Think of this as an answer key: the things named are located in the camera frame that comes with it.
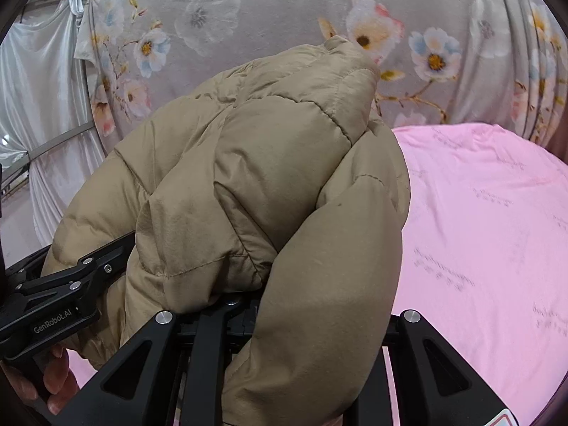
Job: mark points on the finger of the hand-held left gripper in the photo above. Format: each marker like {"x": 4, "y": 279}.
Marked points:
{"x": 95, "y": 259}

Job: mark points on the grey metal bar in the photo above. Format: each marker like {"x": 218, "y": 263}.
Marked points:
{"x": 57, "y": 138}

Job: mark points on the khaki quilted puffer jacket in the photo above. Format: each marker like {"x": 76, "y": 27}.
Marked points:
{"x": 266, "y": 164}

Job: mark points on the pink bed sheet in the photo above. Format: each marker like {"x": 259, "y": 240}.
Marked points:
{"x": 479, "y": 230}

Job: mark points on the white satin curtain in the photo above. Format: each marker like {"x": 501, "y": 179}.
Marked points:
{"x": 40, "y": 97}

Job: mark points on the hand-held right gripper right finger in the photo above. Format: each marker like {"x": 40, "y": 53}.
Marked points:
{"x": 419, "y": 359}

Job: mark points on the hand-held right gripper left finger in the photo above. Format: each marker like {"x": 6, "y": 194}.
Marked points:
{"x": 208, "y": 350}

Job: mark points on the person's left hand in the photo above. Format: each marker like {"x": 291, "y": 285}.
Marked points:
{"x": 60, "y": 377}

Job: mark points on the grey floral blanket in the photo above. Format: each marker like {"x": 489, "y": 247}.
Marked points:
{"x": 275, "y": 13}

